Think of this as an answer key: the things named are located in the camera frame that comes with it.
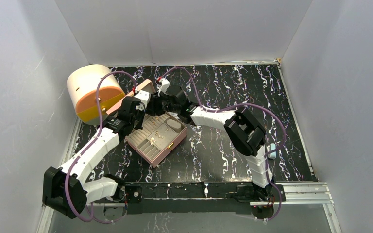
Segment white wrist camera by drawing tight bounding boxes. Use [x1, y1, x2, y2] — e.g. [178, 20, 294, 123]
[157, 76, 170, 96]
[134, 90, 151, 111]

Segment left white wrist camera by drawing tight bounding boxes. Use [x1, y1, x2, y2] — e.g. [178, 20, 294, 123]
[134, 90, 151, 111]

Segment small blue grey object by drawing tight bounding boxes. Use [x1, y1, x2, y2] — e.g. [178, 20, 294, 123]
[267, 143, 276, 159]

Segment silver jewelry in box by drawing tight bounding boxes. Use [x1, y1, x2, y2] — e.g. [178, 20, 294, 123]
[150, 137, 156, 146]

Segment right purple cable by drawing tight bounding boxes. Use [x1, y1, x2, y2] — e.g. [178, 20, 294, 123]
[156, 66, 288, 221]

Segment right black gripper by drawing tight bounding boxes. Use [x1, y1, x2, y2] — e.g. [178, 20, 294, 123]
[146, 91, 180, 117]

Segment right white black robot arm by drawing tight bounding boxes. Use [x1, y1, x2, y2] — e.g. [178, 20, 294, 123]
[146, 86, 274, 201]

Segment pink jewelry box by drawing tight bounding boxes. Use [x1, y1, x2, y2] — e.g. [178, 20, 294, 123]
[103, 80, 187, 167]

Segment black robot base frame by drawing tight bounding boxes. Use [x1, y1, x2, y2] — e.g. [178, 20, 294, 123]
[93, 181, 287, 220]

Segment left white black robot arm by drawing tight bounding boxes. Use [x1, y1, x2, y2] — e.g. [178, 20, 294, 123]
[42, 95, 149, 219]

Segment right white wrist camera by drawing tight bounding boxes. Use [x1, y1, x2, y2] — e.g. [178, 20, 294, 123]
[157, 76, 170, 96]

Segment white orange cylindrical drawer box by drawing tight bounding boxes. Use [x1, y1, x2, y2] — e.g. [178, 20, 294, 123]
[67, 64, 126, 125]

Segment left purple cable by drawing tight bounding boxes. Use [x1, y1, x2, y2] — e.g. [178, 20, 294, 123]
[64, 70, 140, 224]

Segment purple cable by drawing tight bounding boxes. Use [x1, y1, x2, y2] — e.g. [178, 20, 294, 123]
[156, 66, 288, 221]
[64, 70, 140, 224]

